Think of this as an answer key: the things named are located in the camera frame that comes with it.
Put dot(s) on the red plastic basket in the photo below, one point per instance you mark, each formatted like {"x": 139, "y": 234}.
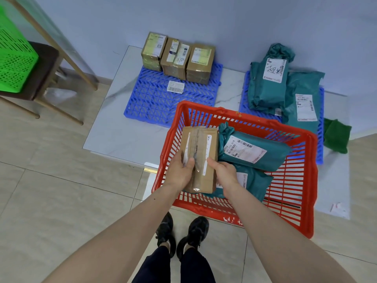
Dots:
{"x": 188, "y": 106}

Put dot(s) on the long teal mailer bag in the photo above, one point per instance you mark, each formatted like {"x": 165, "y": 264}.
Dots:
{"x": 303, "y": 82}

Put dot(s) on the person's right forearm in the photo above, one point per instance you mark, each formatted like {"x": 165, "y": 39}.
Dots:
{"x": 279, "y": 241}

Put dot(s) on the person's left forearm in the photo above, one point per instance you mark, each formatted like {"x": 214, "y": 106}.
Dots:
{"x": 117, "y": 241}

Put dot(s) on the large taped cardboard box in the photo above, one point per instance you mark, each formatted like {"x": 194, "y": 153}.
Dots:
{"x": 210, "y": 176}

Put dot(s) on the blue plastic pallet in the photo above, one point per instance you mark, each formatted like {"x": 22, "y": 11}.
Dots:
{"x": 320, "y": 144}
{"x": 147, "y": 109}

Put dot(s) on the small wooden stick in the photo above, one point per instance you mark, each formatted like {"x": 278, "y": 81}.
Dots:
{"x": 150, "y": 170}

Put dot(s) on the person's black shoe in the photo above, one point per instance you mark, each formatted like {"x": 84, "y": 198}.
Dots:
{"x": 197, "y": 229}
{"x": 165, "y": 229}

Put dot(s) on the person's left hand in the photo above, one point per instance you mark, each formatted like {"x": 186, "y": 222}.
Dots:
{"x": 178, "y": 176}

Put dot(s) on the yellow label cardboard box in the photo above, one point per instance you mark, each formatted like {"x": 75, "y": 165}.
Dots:
{"x": 148, "y": 60}

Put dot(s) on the wooden chair dark seat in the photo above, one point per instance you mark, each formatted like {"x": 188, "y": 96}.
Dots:
{"x": 44, "y": 67}

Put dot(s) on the person's right leg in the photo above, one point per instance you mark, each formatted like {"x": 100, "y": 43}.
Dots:
{"x": 197, "y": 268}

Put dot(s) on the handwritten label teal mailer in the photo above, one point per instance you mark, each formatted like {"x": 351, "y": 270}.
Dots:
{"x": 265, "y": 91}

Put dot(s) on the person's leg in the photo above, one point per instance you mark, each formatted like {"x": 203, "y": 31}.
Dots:
{"x": 153, "y": 268}
{"x": 197, "y": 268}

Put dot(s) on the person's black left shoe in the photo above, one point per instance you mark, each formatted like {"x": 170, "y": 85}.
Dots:
{"x": 165, "y": 229}

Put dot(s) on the person's black right shoe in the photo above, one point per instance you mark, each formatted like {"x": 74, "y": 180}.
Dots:
{"x": 197, "y": 229}

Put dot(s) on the green cloth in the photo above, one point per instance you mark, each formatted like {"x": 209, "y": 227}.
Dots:
{"x": 337, "y": 137}

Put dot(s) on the white barcode sticker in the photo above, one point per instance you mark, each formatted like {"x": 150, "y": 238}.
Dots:
{"x": 278, "y": 112}
{"x": 175, "y": 87}

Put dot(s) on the green plastic basket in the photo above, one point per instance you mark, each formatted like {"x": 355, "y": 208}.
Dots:
{"x": 14, "y": 64}

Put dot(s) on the person's left leg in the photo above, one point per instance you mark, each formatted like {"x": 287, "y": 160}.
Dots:
{"x": 153, "y": 268}

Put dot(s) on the small cardboard box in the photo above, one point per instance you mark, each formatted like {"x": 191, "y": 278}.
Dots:
{"x": 198, "y": 73}

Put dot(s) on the person's right hand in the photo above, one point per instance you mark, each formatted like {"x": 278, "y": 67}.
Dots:
{"x": 228, "y": 178}

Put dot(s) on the taped brown cardboard box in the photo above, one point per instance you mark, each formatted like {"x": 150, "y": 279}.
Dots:
{"x": 173, "y": 70}

